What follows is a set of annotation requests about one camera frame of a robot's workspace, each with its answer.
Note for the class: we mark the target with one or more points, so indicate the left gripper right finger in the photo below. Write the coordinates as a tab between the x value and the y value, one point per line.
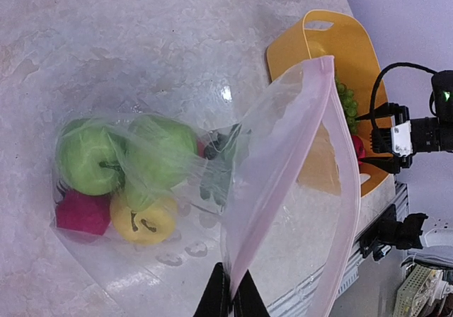
247	302

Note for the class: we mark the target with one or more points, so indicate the white perforated storage basket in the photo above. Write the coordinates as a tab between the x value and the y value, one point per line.
422	287

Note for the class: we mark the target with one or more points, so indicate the orange toy carrot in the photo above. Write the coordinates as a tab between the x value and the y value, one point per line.
219	150

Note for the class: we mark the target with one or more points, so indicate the yellow plastic basket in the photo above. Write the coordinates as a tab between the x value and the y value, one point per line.
320	33

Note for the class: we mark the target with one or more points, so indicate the green toy pear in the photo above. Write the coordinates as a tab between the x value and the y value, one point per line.
159	155

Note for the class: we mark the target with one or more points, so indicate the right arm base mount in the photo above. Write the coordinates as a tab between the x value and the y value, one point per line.
387	230

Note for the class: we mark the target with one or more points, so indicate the yellow toy lemon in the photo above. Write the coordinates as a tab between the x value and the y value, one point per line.
148	227

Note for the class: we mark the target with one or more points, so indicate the green toy grapes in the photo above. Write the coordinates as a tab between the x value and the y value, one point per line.
349	105

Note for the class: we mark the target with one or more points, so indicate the clear zip top bag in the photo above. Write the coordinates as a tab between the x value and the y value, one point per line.
271	224

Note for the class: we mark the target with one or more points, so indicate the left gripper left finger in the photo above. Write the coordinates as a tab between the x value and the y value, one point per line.
216	298

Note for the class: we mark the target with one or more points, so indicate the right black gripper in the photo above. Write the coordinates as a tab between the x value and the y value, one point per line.
381	139

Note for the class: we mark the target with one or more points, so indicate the red toy apple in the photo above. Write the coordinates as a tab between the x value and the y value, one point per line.
359	148

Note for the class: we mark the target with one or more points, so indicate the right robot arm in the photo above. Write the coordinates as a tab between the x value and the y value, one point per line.
428	134

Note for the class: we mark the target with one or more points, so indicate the aluminium front rail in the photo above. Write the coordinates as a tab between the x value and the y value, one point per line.
296	295

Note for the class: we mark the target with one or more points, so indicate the green toy apple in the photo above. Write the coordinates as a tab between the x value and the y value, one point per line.
87	157

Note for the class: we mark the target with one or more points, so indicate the red toy tomato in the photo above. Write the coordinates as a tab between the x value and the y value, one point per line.
83	213

